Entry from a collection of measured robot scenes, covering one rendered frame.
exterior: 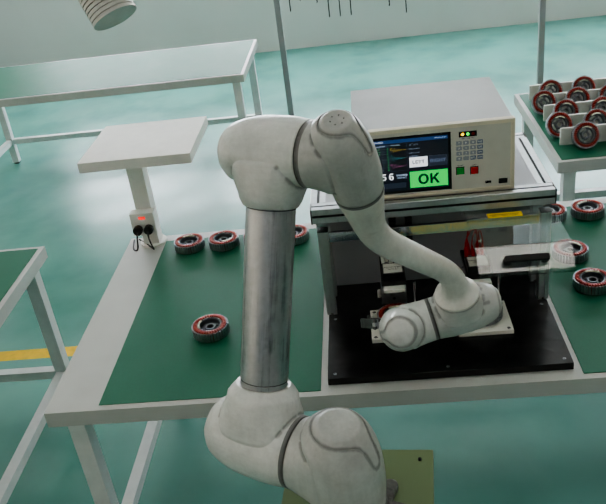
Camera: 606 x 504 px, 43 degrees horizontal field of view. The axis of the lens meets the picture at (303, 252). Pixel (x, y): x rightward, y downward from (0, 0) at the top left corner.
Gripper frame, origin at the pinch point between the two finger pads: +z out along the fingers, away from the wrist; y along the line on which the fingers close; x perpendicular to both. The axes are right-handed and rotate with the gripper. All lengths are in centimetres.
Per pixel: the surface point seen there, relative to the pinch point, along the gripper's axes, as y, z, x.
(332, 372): -18.7, -10.6, -12.4
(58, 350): -137, 87, -9
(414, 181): 7.9, -2.4, 37.7
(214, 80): -97, 259, 139
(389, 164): 1.3, -5.3, 42.7
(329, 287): -18.8, 9.5, 9.9
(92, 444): -89, -4, -29
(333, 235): -16.0, 1.1, 24.8
